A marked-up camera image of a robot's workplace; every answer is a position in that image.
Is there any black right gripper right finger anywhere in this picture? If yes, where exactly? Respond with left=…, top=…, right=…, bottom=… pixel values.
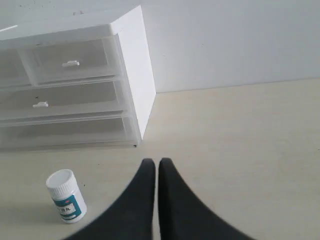
left=158, top=158, right=252, bottom=240

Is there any white plastic drawer cabinet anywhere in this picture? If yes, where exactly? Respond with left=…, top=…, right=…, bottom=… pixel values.
left=0, top=6, right=156, bottom=151

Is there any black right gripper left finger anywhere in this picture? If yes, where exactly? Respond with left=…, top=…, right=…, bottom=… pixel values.
left=66, top=158, right=156, bottom=240

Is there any clear bottom wide drawer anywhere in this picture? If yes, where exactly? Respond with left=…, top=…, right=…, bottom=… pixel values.
left=0, top=117, right=137, bottom=150

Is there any white medicine bottle teal label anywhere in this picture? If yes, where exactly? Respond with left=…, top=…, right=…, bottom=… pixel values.
left=45, top=169, right=87, bottom=224

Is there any clear middle wide drawer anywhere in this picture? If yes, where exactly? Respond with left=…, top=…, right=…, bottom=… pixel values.
left=0, top=80, right=129, bottom=121

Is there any clear wide drawer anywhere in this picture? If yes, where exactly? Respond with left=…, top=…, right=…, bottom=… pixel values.
left=0, top=117, right=137, bottom=150
left=0, top=80, right=129, bottom=121

